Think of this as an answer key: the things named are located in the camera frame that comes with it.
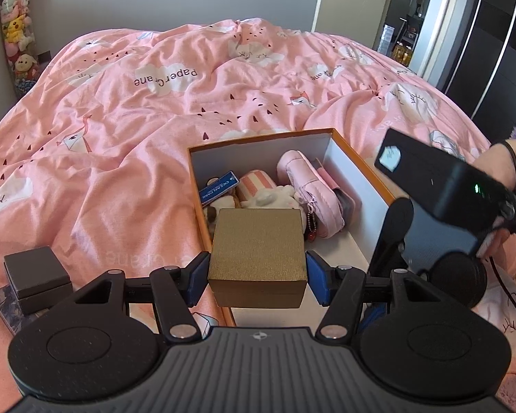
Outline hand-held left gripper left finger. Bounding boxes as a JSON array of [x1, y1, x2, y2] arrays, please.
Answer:
[[66, 252, 211, 340]]

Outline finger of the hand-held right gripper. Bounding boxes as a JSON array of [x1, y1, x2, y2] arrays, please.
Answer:
[[367, 198, 415, 278]]

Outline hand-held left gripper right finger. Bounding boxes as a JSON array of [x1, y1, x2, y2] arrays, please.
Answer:
[[305, 252, 450, 340]]

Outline round metal case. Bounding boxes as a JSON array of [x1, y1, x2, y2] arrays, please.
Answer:
[[334, 187, 358, 226]]

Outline gold box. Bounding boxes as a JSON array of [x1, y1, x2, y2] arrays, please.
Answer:
[[207, 209, 308, 309]]

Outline white plush toy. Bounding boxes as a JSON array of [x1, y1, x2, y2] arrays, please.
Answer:
[[251, 185, 306, 211]]

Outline pink pouch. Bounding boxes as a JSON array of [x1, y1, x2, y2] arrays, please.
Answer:
[[276, 150, 345, 242]]

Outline pink striped plush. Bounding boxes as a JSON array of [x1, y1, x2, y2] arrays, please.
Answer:
[[236, 169, 278, 201]]

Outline orange cardboard box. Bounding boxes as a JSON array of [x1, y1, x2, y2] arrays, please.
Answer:
[[187, 128, 402, 328]]

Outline person's right hand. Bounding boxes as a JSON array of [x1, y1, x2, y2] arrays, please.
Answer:
[[473, 140, 516, 193]]

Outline yellow bottles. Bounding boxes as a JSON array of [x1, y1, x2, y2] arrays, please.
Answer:
[[389, 42, 416, 67]]

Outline pink printed blanket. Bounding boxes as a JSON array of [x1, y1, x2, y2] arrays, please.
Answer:
[[0, 19, 516, 413]]

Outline black wardrobe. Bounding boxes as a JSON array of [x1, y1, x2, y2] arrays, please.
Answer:
[[443, 0, 516, 147]]

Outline small black box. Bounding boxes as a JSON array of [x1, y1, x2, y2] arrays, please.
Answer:
[[3, 246, 73, 316]]

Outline white door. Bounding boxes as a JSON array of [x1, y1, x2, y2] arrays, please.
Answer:
[[312, 0, 400, 48]]

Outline clear column of plush toys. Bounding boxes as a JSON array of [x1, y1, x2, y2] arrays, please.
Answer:
[[0, 0, 41, 95]]

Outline black hair tie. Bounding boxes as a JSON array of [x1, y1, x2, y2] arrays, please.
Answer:
[[501, 140, 516, 190]]

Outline black cable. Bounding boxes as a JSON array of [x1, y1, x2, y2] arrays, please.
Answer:
[[488, 256, 516, 332]]

